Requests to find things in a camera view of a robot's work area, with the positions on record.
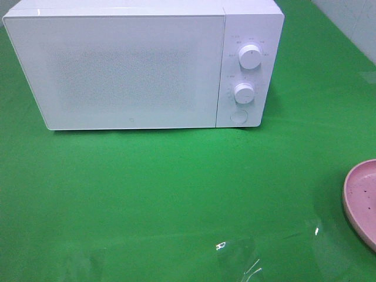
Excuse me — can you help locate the white microwave door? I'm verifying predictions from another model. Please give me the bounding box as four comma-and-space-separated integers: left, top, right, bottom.
5, 16, 224, 130

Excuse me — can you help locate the pink round plate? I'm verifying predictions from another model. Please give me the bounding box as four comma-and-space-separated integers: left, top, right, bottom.
343, 159, 375, 251

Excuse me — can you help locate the round white door button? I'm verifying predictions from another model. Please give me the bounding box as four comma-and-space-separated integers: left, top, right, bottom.
230, 110, 248, 124

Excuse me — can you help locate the lower white microwave knob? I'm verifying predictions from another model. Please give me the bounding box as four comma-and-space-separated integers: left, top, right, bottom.
234, 83, 255, 105

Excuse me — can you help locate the white microwave knob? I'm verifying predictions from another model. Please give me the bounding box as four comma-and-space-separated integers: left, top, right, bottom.
234, 83, 255, 105
239, 43, 262, 69

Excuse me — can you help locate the upper white microwave knob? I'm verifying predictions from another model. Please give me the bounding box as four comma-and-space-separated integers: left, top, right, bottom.
239, 43, 262, 69

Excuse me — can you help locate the white microwave oven body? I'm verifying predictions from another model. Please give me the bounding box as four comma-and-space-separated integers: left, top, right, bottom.
2, 1, 284, 127

